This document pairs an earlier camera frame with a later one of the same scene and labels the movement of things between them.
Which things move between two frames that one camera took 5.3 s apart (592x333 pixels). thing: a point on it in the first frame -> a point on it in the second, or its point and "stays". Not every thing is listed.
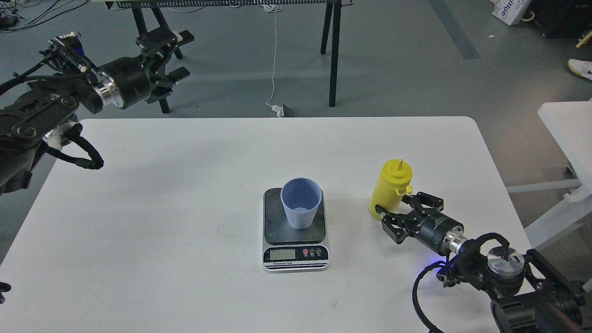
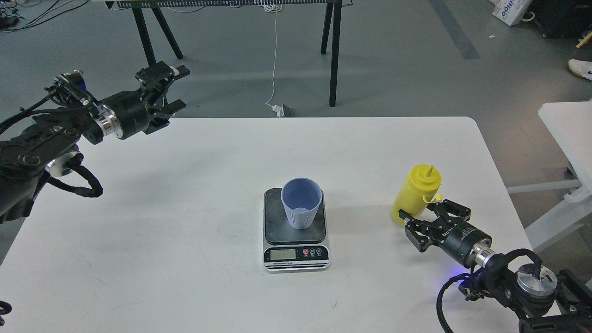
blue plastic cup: [301, 197] stays
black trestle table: [332, 23] stays
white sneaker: [582, 68] stays
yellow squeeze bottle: [392, 186] -> [419, 190]
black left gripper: [129, 76] -> [128, 113]
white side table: [570, 122] stays
